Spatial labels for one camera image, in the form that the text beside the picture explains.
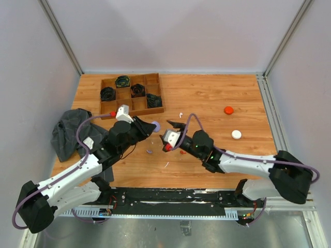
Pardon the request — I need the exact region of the orange earbud charging case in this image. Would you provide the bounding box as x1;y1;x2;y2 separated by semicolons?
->
224;106;234;115

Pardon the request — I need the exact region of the white cable duct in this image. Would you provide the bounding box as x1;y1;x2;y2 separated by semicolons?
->
60;204;238;221

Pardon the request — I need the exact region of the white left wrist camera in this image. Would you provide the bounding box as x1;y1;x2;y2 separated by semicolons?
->
110;104;133;123

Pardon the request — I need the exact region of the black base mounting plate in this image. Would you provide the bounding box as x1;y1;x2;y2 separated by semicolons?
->
87;188;263;209

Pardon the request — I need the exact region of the green rolled necktie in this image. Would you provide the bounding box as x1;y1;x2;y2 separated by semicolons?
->
115;75;130;88

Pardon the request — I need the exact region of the aluminium corner frame post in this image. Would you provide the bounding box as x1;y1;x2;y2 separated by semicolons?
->
263;0;314;79

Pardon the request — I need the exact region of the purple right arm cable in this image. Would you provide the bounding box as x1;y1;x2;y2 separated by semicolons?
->
170;113;321;183

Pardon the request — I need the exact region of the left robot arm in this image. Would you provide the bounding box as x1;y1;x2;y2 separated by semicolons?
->
12;115;160;234

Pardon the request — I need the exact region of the dark rolled necktie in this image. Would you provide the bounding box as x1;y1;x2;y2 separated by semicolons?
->
146;94;162;108

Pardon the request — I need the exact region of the black rolled necktie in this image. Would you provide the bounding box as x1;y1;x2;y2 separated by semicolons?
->
100;87;116;102

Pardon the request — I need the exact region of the grey checked cloth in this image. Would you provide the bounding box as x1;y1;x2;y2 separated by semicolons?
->
50;108;116;181

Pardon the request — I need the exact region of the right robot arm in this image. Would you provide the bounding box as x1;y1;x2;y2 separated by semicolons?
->
160;122;313;207

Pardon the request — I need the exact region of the white earbud charging case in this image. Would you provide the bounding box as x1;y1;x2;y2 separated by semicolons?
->
231;130;242;140

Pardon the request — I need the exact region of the red patterned rolled necktie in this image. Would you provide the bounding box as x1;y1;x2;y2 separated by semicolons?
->
130;84;145;98

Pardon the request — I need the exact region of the aluminium left frame post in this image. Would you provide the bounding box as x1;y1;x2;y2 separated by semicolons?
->
37;0;84;76

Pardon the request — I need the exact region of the wooden compartment tray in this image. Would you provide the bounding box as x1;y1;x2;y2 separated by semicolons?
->
99;73;165;116

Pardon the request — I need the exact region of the lilac earbud charging case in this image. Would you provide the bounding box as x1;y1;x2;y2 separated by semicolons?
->
152;121;161;133

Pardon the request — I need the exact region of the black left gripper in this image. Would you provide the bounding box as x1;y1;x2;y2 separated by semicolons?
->
119;115;156;154

